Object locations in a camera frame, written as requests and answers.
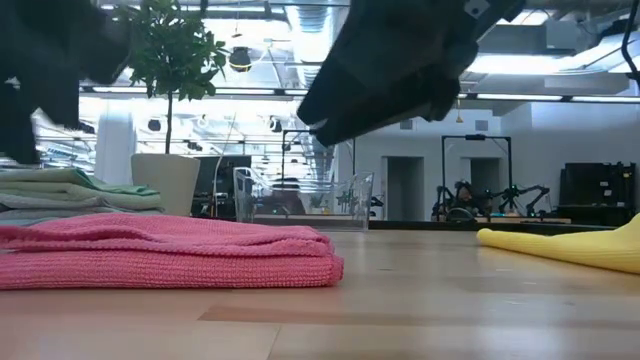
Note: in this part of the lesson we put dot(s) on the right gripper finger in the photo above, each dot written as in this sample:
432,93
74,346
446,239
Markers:
370,122
350,92

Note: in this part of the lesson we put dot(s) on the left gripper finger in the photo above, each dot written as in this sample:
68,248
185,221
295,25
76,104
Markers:
57,112
17,130

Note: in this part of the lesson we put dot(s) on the sage green microfiber towel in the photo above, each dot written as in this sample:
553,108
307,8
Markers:
50,177

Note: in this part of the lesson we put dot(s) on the grey waffle microfiber towel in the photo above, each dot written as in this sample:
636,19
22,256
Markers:
15,216

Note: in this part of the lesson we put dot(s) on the clear plastic bin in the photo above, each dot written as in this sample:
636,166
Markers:
300,224

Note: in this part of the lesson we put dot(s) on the pink microfiber towel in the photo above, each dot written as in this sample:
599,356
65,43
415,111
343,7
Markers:
175,255

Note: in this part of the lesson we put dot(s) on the yellow microfiber towel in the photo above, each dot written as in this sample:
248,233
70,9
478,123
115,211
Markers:
575,247

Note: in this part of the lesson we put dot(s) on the black background robot arm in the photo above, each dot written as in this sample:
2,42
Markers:
520,190

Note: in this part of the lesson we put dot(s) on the white building column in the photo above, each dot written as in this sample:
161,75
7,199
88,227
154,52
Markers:
115,150

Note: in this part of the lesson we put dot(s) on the black ceiling dome fixture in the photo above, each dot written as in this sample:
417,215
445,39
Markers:
240,59

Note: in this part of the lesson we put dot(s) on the person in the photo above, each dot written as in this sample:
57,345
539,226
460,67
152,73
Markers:
467,197

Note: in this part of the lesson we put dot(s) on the linear ceiling light bar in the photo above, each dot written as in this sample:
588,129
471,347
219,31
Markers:
520,97

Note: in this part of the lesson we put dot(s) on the green plant in white pot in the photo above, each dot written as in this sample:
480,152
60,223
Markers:
165,185

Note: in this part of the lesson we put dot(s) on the black background monitor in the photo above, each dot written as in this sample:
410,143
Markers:
225,172

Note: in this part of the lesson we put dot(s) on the black background shelf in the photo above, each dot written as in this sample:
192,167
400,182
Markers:
597,190

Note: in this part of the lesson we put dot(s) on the black station frame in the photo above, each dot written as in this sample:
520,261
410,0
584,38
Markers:
475,137

